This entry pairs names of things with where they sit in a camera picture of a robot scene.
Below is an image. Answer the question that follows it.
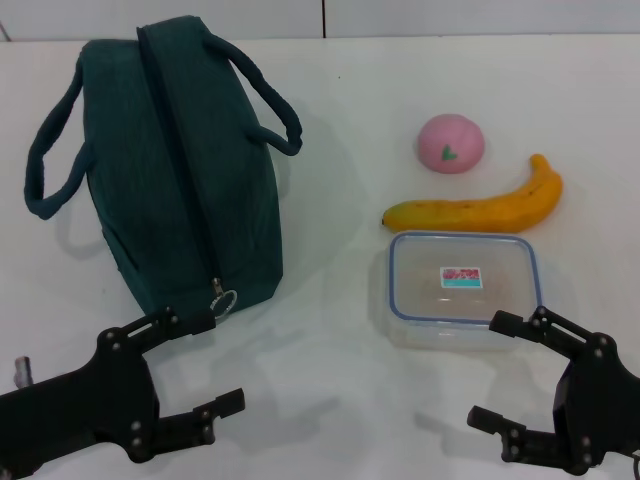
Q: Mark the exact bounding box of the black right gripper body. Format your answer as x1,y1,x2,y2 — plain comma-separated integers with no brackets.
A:
552,332,640,476

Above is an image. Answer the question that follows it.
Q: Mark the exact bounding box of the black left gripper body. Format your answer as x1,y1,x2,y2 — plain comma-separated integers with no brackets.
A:
0,329,161,480

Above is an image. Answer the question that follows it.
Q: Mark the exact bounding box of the clear food container blue seal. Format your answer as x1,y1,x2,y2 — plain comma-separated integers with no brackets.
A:
383,229,544,351

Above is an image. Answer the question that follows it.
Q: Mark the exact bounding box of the yellow banana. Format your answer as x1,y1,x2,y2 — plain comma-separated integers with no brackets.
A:
382,153,565,234

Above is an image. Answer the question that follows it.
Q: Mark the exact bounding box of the dark teal insulated lunch bag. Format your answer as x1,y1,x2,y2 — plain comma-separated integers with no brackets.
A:
24,16,304,321

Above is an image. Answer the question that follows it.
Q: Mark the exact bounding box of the pink peach toy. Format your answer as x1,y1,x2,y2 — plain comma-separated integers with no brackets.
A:
417,113,486,175

